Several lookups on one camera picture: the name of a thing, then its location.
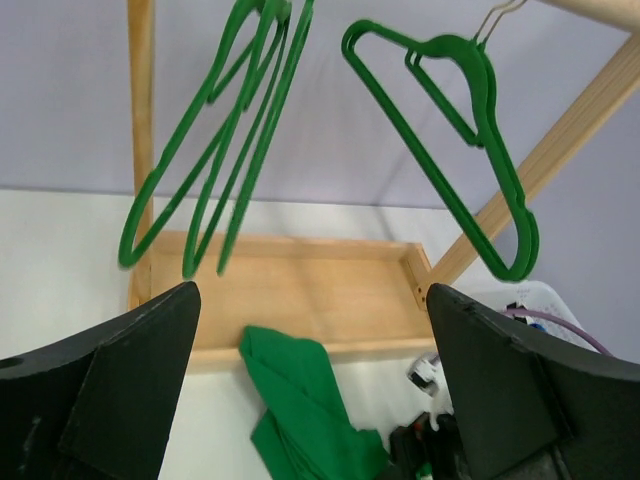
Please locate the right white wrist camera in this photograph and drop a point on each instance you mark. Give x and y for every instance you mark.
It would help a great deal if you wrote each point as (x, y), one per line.
(427, 374)

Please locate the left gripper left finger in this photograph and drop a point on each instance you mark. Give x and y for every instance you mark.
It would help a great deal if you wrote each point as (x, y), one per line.
(100, 404)

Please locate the wooden clothes rack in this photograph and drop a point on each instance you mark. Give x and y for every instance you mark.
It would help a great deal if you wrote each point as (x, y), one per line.
(358, 298)

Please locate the empty green hanger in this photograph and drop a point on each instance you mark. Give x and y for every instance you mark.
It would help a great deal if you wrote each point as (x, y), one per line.
(425, 150)
(500, 150)

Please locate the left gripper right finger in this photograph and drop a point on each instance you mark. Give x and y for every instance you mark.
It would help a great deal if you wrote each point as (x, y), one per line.
(529, 405)

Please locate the green tank top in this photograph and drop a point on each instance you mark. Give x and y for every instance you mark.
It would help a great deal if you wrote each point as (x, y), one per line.
(305, 431)

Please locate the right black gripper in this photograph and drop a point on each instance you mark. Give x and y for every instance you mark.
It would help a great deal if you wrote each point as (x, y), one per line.
(418, 451)

